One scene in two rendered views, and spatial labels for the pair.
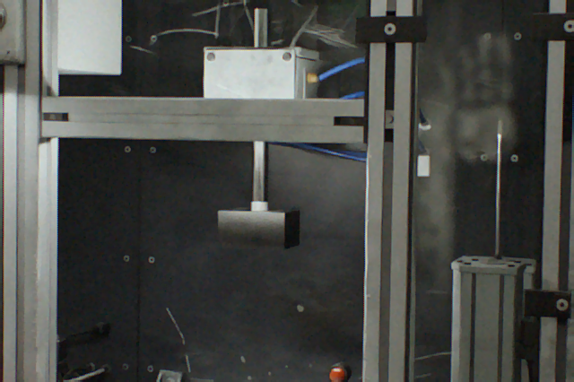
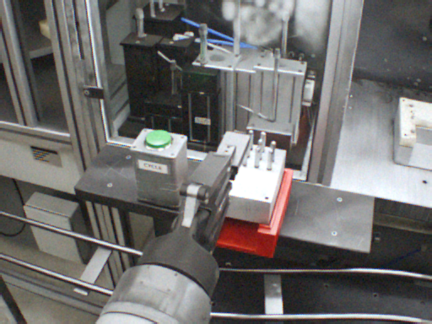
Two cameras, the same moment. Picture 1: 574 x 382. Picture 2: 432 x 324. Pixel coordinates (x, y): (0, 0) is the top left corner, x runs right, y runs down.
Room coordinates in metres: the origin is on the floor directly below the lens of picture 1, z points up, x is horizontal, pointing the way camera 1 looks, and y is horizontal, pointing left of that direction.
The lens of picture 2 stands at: (0.71, 0.49, 1.51)
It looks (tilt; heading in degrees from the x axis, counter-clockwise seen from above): 40 degrees down; 359
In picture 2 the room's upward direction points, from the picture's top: straight up
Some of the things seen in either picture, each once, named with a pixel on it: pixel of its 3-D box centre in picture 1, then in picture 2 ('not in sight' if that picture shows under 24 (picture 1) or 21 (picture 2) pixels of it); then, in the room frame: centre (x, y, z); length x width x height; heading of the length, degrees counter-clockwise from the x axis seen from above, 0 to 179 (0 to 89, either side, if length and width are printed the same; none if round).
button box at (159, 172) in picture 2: not in sight; (163, 164); (1.33, 0.58, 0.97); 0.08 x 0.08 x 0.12; 73
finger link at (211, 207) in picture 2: not in sight; (207, 197); (1.07, 0.50, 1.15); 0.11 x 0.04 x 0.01; 162
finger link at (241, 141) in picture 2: not in sight; (230, 153); (1.15, 0.47, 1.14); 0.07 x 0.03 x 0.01; 162
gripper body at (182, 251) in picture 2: not in sight; (186, 254); (1.00, 0.52, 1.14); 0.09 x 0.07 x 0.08; 162
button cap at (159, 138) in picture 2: not in sight; (158, 141); (1.32, 0.58, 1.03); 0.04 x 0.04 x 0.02
